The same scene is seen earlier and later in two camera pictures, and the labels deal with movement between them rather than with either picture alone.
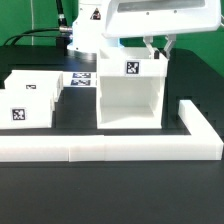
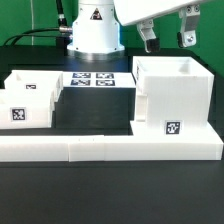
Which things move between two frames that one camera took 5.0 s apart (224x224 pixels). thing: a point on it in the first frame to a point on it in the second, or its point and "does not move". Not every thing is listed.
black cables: (62, 28) does not move
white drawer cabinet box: (130, 88) to (172, 91)
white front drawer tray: (26, 109) does not move
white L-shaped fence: (203, 144) does not move
